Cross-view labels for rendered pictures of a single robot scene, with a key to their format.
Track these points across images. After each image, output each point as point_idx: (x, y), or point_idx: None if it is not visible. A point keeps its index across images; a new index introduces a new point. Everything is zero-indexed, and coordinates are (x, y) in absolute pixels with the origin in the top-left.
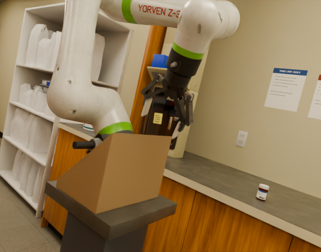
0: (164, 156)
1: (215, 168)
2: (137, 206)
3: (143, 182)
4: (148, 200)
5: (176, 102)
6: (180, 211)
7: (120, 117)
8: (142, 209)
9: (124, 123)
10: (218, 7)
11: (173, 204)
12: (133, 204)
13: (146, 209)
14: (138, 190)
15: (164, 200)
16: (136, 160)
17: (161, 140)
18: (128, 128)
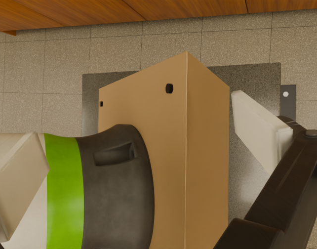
0: (207, 86)
1: None
2: (242, 181)
3: (220, 167)
4: (233, 128)
5: None
6: None
7: (25, 240)
8: (258, 183)
9: (56, 229)
10: None
11: (279, 82)
12: (229, 180)
13: (264, 173)
14: (223, 177)
15: (250, 83)
16: (207, 239)
17: (191, 134)
18: (77, 207)
